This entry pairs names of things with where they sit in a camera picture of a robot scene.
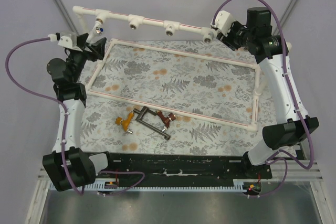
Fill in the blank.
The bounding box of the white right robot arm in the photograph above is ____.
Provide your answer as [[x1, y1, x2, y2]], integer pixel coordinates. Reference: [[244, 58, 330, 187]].
[[213, 7, 319, 166]]

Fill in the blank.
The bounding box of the orange water faucet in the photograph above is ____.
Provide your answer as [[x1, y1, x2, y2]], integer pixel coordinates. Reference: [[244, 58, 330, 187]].
[[115, 111, 134, 134]]

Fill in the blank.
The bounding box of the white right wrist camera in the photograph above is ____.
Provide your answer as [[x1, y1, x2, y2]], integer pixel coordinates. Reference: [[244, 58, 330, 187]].
[[211, 10, 236, 35]]

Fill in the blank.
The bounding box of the white water faucet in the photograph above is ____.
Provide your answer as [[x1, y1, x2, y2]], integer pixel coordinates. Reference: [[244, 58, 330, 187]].
[[86, 21, 104, 44]]

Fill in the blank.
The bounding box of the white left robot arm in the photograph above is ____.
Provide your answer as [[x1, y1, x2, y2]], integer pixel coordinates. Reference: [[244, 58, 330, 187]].
[[43, 33, 108, 194]]

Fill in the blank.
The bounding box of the white slotted cable duct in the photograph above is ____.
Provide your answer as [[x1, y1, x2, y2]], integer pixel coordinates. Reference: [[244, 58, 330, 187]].
[[48, 179, 250, 192]]

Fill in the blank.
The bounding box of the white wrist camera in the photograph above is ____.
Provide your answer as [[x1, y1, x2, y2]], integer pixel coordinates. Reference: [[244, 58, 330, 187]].
[[211, 10, 236, 35], [48, 32, 81, 51]]

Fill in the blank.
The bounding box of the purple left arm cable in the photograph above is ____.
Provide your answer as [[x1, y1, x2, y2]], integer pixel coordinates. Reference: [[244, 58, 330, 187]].
[[5, 37, 145, 197]]

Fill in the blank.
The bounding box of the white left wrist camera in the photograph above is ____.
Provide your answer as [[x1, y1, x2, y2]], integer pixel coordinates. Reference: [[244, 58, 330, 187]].
[[48, 32, 81, 51]]

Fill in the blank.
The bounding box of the floral pattern mat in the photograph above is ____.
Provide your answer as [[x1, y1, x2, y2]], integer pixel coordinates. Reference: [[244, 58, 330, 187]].
[[81, 45, 276, 156]]

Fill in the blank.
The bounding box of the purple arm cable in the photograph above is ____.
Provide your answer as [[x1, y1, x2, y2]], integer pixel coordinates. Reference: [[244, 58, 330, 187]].
[[5, 37, 145, 197], [212, 0, 316, 199]]

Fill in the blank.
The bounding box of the white pipe frame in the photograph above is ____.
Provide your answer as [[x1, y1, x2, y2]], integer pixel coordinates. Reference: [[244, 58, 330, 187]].
[[72, 5, 292, 133]]

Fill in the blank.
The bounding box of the dark grey metal faucet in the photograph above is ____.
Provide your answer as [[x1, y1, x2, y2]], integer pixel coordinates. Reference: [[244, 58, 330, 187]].
[[133, 106, 171, 141]]

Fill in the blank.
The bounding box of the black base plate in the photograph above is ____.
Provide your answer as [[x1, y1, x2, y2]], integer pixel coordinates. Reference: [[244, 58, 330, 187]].
[[98, 153, 272, 187]]

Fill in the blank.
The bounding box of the brown water faucet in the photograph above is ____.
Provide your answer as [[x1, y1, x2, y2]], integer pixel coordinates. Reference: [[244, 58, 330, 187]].
[[157, 111, 176, 129]]

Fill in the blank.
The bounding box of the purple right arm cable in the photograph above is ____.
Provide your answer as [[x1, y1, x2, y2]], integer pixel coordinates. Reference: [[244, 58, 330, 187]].
[[212, 0, 316, 199]]

